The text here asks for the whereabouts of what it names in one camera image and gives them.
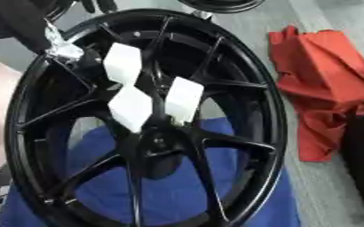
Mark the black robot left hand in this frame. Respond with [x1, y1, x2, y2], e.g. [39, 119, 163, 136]
[73, 45, 111, 78]

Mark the black spoked wheel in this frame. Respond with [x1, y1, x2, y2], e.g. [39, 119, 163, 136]
[3, 8, 289, 227]

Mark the black round tyre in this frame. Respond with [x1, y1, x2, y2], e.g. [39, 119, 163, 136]
[176, 0, 268, 14]

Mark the red cloth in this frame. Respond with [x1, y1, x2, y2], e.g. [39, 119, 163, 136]
[265, 25, 364, 163]

